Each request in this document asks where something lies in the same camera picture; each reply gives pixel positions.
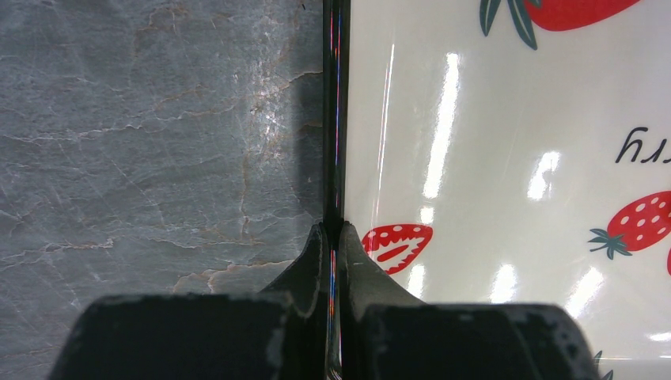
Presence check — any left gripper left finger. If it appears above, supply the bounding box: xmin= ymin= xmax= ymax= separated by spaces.
xmin=50 ymin=224 xmax=328 ymax=379

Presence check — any white strawberry tray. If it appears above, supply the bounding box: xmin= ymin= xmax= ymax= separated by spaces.
xmin=344 ymin=1 xmax=670 ymax=379

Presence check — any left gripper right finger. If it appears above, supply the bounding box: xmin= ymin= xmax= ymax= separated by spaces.
xmin=338 ymin=223 xmax=599 ymax=379

